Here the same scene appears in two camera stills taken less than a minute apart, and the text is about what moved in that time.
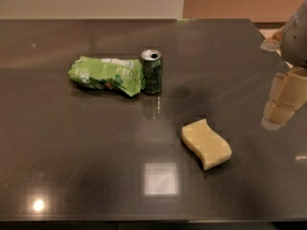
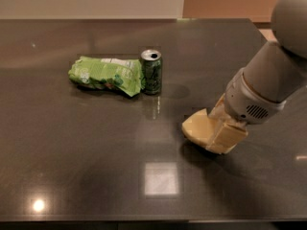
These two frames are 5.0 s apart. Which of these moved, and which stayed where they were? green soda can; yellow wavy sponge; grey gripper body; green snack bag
Moved: yellow wavy sponge; grey gripper body
Stayed: green snack bag; green soda can
